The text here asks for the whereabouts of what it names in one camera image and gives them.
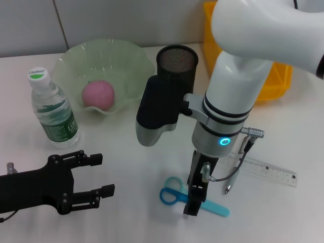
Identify right arm cable silver connector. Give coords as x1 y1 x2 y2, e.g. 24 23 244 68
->
202 128 265 183

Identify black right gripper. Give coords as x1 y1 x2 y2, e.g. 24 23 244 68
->
183 150 218 218

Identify yellow plastic bin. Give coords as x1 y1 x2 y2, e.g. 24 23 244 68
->
203 1 293 107

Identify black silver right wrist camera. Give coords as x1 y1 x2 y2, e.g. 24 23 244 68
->
136 75 193 147

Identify pink peach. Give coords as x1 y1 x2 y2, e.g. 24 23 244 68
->
81 80 115 111

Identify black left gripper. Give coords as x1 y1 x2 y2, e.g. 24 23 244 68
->
0 150 115 215

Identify green translucent wavy fruit plate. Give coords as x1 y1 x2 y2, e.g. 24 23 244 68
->
52 38 155 116

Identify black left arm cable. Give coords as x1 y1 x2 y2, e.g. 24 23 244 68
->
0 210 17 223

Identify blue scissors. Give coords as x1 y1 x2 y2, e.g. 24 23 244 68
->
159 176 230 217

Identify silver grey pen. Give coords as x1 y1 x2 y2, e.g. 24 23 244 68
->
224 135 255 195

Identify black mesh pen holder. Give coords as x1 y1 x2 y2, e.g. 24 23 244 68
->
155 45 199 95

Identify clear water bottle green label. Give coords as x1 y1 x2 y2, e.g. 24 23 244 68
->
27 66 81 149

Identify clear plastic ruler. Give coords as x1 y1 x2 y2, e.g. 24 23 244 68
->
222 151 297 188

